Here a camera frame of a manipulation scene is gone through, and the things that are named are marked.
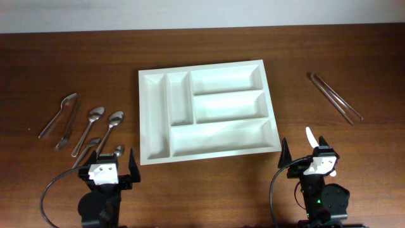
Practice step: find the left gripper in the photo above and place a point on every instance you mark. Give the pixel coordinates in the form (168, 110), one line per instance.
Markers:
(125, 180)

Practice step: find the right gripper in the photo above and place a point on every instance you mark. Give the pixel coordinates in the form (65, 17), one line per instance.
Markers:
(297, 168)

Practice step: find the large steel spoon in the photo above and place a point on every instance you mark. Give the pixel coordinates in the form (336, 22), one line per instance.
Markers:
(93, 115)
(114, 119)

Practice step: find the small steel teaspoon right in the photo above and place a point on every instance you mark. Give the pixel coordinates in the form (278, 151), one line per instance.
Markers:
(119, 151)

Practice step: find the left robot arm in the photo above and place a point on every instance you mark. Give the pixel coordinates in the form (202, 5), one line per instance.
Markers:
(101, 206)

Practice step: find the white plastic knife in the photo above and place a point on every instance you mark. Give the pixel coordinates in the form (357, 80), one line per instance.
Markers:
(311, 138)

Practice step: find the white plastic cutlery tray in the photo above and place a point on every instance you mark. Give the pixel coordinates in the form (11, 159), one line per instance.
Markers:
(205, 111)

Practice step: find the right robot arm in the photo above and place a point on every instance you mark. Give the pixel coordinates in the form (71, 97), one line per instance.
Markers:
(325, 204)

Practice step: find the long steel kitchen tongs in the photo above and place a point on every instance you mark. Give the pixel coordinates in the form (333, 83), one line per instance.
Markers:
(334, 98)

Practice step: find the small steel teaspoon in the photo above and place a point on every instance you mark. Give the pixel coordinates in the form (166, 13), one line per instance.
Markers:
(93, 142)
(119, 151)

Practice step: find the steel fork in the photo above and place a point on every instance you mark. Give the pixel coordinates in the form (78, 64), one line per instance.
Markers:
(68, 129)
(55, 118)

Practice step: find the small steel teaspoon left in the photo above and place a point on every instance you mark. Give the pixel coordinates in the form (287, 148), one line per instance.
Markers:
(93, 142)

